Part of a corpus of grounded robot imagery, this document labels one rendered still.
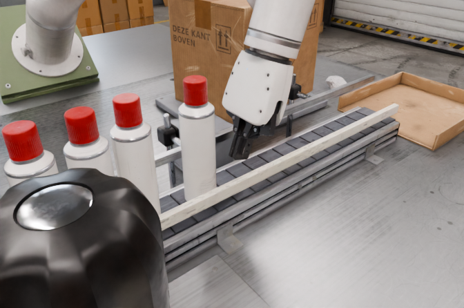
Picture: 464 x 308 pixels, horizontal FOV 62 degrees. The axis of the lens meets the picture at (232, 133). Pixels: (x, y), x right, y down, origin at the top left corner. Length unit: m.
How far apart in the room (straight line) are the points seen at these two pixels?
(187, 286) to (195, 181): 0.16
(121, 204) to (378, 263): 0.52
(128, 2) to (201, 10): 3.14
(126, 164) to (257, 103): 0.21
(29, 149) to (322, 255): 0.43
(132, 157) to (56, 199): 0.33
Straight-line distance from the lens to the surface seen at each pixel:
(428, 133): 1.01
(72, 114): 0.47
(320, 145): 0.73
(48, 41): 1.14
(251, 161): 0.72
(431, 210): 0.77
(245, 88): 0.60
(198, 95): 0.52
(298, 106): 0.76
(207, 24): 0.88
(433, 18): 4.78
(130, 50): 1.56
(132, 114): 0.48
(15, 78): 1.24
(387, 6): 5.01
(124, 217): 0.16
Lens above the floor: 1.28
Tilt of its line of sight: 29 degrees down
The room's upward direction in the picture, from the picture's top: straight up
